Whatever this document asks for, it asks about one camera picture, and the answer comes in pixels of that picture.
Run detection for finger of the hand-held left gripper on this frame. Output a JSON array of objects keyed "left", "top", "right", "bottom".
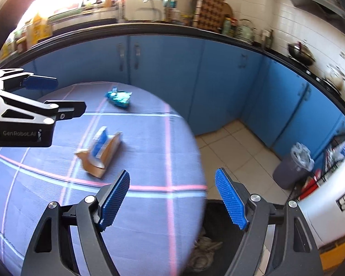
[
  {"left": 0, "top": 90, "right": 87, "bottom": 127},
  {"left": 0, "top": 68, "right": 59, "bottom": 91}
]

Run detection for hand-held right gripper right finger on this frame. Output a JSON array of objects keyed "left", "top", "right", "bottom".
[{"left": 215, "top": 167, "right": 324, "bottom": 276}]

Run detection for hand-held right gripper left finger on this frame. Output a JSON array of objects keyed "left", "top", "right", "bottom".
[{"left": 21, "top": 170, "right": 131, "bottom": 276}]

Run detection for black trash bin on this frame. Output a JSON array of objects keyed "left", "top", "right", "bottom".
[{"left": 184, "top": 198, "right": 274, "bottom": 276}]

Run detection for brown and blue torn carton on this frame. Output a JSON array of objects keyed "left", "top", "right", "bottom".
[{"left": 75, "top": 126, "right": 124, "bottom": 178}]

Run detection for blue foil wrapper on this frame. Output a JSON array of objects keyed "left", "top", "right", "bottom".
[{"left": 104, "top": 87, "right": 133, "bottom": 110}]

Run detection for yellow packet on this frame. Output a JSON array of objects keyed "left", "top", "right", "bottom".
[{"left": 26, "top": 13, "right": 53, "bottom": 49}]

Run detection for blue checked tablecloth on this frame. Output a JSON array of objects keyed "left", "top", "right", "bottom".
[{"left": 0, "top": 81, "right": 209, "bottom": 276}]

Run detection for grey waste bin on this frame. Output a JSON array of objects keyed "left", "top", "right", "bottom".
[{"left": 273, "top": 142, "right": 316, "bottom": 190}]

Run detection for red cylinder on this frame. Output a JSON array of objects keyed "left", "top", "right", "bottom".
[{"left": 299, "top": 175, "right": 325, "bottom": 201}]

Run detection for clear bin liner bag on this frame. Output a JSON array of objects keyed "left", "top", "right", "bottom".
[{"left": 290, "top": 142, "right": 316, "bottom": 173}]

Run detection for white washing machine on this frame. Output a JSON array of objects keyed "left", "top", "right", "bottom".
[{"left": 297, "top": 161, "right": 345, "bottom": 249}]

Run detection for blue kitchen cabinets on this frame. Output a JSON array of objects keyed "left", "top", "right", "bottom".
[{"left": 0, "top": 32, "right": 345, "bottom": 162}]

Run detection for white and blue plastic bag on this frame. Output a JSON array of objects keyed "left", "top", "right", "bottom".
[{"left": 326, "top": 139, "right": 345, "bottom": 168}]

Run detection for white clay pot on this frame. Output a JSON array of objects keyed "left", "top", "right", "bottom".
[{"left": 323, "top": 65, "right": 345, "bottom": 93}]

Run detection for black wok with lid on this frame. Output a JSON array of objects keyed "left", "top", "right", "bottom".
[{"left": 287, "top": 43, "right": 316, "bottom": 66}]

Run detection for pale green kettle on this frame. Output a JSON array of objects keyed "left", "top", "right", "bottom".
[{"left": 237, "top": 19, "right": 256, "bottom": 43}]

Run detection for checkered wooden cutting board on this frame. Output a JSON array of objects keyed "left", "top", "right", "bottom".
[{"left": 193, "top": 0, "right": 226, "bottom": 33}]

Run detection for green jar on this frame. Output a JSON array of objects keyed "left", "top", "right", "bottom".
[{"left": 222, "top": 17, "right": 233, "bottom": 35}]

